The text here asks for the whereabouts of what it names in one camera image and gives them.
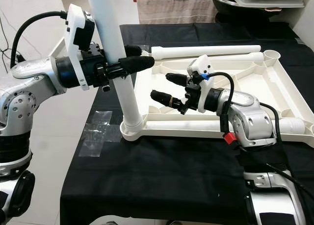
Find white plastic table leg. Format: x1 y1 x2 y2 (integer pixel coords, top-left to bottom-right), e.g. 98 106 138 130
85 0 145 133
145 120 306 135
164 52 268 65
150 45 262 60

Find white plastic children table top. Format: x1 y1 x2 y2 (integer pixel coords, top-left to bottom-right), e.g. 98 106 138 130
120 45 314 148

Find beige woven cloth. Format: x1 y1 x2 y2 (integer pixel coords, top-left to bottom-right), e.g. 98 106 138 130
137 0 219 25

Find black table cloth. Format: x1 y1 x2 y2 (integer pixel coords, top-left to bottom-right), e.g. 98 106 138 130
60 23 314 225

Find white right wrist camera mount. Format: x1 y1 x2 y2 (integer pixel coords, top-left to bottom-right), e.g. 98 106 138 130
186 54 214 113

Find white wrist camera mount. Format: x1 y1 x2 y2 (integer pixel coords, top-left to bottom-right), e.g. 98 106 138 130
66 3 96 91
186 54 214 113

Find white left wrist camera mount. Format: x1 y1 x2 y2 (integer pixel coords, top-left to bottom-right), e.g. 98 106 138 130
66 3 96 91

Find black floor power cable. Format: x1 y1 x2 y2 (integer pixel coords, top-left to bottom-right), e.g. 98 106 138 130
0 17 24 63

